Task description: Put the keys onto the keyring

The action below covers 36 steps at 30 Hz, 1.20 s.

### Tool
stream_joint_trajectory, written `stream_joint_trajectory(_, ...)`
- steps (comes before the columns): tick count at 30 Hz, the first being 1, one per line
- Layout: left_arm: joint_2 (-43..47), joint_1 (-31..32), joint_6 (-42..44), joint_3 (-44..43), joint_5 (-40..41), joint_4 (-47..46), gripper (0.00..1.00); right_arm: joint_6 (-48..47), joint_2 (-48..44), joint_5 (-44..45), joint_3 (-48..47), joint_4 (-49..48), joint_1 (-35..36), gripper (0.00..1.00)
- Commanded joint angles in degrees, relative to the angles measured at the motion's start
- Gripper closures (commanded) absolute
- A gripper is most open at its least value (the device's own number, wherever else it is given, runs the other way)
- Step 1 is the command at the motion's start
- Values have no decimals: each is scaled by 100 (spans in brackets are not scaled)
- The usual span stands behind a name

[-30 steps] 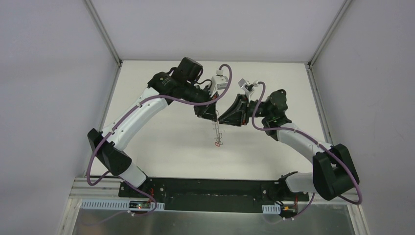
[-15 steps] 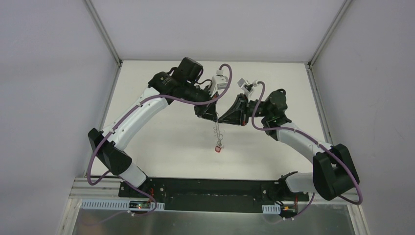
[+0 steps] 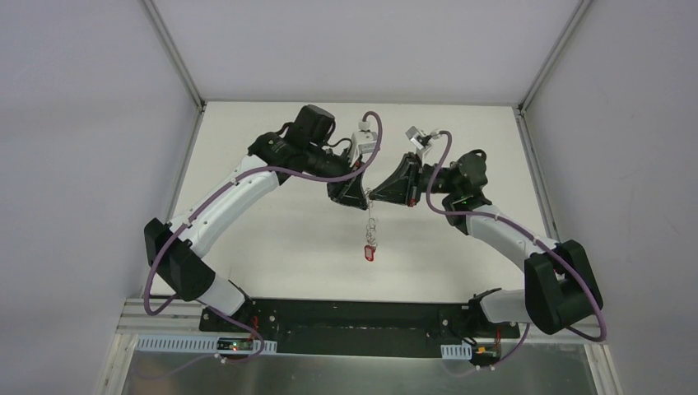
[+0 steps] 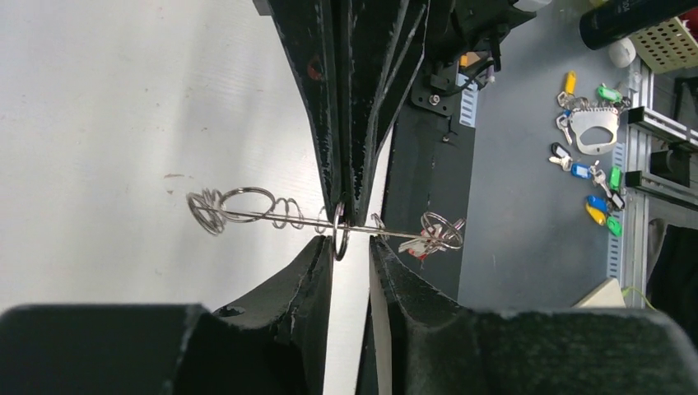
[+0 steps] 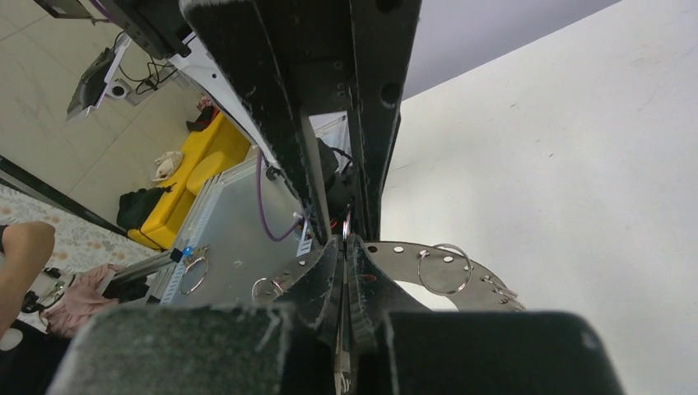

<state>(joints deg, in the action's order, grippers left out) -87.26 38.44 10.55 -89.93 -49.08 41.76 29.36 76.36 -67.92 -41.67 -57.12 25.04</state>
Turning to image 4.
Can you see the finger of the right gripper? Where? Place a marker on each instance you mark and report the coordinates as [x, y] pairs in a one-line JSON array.
[[305, 29]]

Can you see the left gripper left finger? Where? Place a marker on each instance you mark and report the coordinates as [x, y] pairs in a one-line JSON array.
[[272, 340]]

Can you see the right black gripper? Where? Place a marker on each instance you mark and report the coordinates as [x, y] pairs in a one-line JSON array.
[[380, 45]]

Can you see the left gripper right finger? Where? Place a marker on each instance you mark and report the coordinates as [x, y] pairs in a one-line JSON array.
[[420, 341]]

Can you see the red tagged key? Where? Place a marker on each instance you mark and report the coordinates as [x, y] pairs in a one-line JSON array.
[[421, 248]]

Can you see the metal key ring disc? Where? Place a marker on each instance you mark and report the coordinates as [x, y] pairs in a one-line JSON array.
[[213, 210]]

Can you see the pile of coloured keys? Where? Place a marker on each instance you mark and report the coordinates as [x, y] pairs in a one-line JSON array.
[[592, 128]]

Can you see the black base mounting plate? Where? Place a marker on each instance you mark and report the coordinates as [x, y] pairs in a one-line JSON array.
[[429, 169]]

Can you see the white perforated basket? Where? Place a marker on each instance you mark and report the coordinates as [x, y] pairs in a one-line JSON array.
[[667, 47]]

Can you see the right white cable duct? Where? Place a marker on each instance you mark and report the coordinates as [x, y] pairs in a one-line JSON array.
[[468, 106]]

